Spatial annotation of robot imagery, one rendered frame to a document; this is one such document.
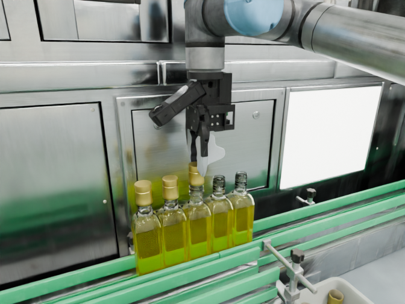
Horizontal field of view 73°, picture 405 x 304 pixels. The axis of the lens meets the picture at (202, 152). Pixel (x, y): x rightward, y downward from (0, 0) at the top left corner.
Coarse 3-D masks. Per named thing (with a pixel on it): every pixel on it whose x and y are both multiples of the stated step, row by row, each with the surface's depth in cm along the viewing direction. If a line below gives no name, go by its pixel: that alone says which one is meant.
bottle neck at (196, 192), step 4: (192, 188) 60; (196, 188) 59; (200, 188) 60; (192, 192) 60; (196, 192) 60; (200, 192) 60; (192, 196) 60; (196, 196) 60; (200, 196) 60; (192, 200) 61; (196, 200) 61; (200, 200) 61
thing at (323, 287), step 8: (328, 280) 73; (336, 280) 73; (344, 280) 73; (320, 288) 71; (328, 288) 73; (336, 288) 74; (344, 288) 72; (352, 288) 71; (304, 296) 70; (312, 296) 71; (320, 296) 72; (344, 296) 73; (352, 296) 70; (360, 296) 68
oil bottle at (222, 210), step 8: (208, 200) 65; (216, 200) 63; (224, 200) 63; (216, 208) 62; (224, 208) 63; (232, 208) 64; (216, 216) 63; (224, 216) 64; (232, 216) 65; (216, 224) 63; (224, 224) 64; (232, 224) 66; (216, 232) 64; (224, 232) 65; (232, 232) 67; (216, 240) 65; (224, 240) 66; (216, 248) 66; (224, 248) 67
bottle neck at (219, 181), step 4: (216, 176) 64; (220, 176) 64; (224, 176) 63; (216, 180) 62; (220, 180) 62; (224, 180) 63; (216, 184) 62; (220, 184) 62; (224, 184) 63; (216, 188) 63; (220, 188) 62; (224, 188) 63; (216, 192) 63; (220, 192) 63; (224, 192) 64; (216, 196) 63; (220, 196) 63; (224, 196) 64
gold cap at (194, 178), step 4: (192, 164) 59; (196, 164) 59; (188, 168) 59; (192, 168) 58; (196, 168) 58; (192, 172) 58; (196, 172) 58; (192, 176) 58; (196, 176) 58; (200, 176) 59; (188, 180) 60; (192, 180) 59; (196, 180) 59; (200, 180) 59; (192, 184) 59; (196, 184) 59; (200, 184) 59
